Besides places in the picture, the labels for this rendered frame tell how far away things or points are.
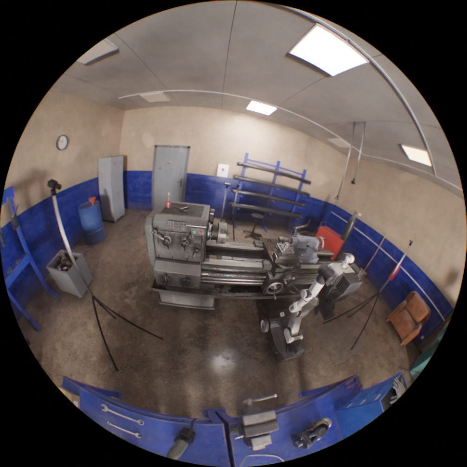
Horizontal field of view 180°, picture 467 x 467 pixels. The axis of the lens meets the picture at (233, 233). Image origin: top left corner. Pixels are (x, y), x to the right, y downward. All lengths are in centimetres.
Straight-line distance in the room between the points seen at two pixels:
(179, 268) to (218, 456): 167
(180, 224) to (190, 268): 49
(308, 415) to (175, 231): 186
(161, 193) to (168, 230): 350
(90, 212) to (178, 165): 273
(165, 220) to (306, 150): 480
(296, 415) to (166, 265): 175
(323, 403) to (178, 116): 571
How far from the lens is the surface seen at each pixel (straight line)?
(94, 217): 374
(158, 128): 496
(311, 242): 213
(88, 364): 235
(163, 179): 479
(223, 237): 161
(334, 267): 132
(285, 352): 205
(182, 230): 144
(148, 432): 114
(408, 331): 430
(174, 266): 163
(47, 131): 375
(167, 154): 470
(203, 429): 108
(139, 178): 518
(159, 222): 147
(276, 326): 214
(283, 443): 123
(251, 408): 97
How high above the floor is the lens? 191
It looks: 28 degrees down
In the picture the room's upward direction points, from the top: 12 degrees clockwise
